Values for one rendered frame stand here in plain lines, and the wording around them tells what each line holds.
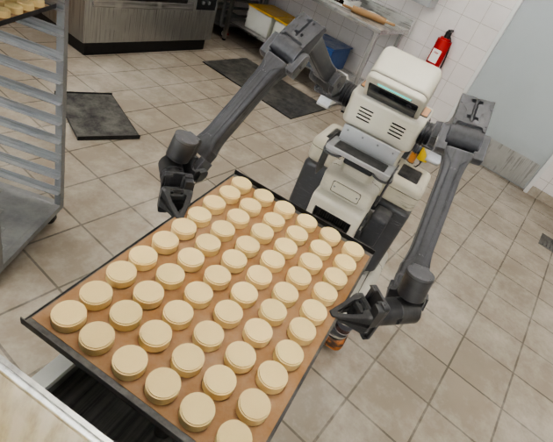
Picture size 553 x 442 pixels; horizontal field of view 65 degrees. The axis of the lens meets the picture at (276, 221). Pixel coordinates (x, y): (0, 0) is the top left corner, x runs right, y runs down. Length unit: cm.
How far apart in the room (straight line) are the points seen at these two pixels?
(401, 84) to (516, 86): 360
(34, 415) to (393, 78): 135
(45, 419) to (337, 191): 152
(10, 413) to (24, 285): 180
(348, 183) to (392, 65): 47
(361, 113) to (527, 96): 355
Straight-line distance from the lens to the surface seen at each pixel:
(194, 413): 66
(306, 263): 90
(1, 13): 165
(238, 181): 105
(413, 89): 149
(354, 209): 173
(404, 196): 195
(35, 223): 218
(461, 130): 108
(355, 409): 206
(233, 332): 77
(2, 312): 205
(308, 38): 116
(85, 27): 416
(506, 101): 506
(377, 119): 159
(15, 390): 33
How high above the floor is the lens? 160
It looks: 36 degrees down
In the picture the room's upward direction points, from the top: 22 degrees clockwise
